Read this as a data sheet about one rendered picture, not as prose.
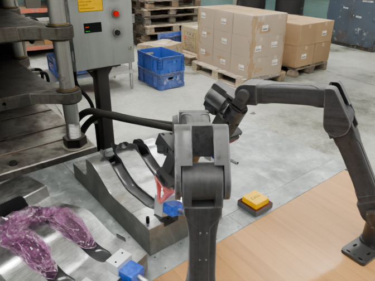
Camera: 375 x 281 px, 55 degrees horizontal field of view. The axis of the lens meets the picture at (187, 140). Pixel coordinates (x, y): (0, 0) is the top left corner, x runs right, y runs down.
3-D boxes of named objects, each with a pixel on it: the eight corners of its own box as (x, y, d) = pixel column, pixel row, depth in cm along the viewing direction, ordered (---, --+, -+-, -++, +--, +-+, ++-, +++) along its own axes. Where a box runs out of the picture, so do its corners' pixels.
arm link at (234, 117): (215, 116, 109) (224, 100, 104) (225, 107, 113) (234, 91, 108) (234, 129, 107) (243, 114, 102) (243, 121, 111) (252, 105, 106)
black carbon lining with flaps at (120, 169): (194, 197, 109) (195, 170, 104) (149, 218, 100) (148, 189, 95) (134, 154, 133) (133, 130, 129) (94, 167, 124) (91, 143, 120)
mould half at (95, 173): (221, 218, 111) (224, 180, 105) (150, 256, 96) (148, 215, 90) (136, 156, 146) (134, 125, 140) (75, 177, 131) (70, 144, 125)
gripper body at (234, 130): (205, 129, 113) (214, 114, 108) (229, 121, 119) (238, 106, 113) (217, 145, 110) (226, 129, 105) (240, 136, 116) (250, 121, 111)
